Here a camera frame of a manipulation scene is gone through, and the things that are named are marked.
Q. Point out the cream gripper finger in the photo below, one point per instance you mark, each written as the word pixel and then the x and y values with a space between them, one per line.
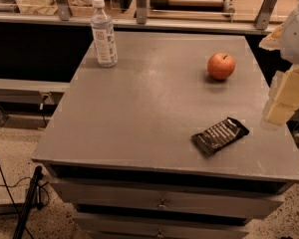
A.
pixel 273 40
pixel 283 99

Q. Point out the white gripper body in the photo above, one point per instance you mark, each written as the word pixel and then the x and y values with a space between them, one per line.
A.
pixel 297 39

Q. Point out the red apple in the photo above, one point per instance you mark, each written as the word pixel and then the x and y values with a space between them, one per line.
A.
pixel 220 66

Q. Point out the clear plastic water bottle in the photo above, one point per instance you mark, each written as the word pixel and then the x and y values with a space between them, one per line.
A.
pixel 104 35

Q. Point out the black snack bar wrapper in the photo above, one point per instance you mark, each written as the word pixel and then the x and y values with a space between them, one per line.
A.
pixel 219 136

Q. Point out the upper grey drawer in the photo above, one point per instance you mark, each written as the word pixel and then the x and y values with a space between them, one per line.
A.
pixel 158 197

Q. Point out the grey drawer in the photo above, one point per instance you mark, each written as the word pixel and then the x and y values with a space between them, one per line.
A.
pixel 158 197
pixel 103 226

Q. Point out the grey drawer cabinet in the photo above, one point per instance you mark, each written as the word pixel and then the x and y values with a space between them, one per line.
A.
pixel 133 123

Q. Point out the grey metal railing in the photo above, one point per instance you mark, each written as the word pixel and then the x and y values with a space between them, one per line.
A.
pixel 237 16

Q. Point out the lower grey drawer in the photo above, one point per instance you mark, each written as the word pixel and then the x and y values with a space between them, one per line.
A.
pixel 103 226

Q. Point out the grey side bench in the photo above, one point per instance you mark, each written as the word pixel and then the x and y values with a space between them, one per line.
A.
pixel 31 92

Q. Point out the black tripod leg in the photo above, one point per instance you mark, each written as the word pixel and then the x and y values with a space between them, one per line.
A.
pixel 27 205

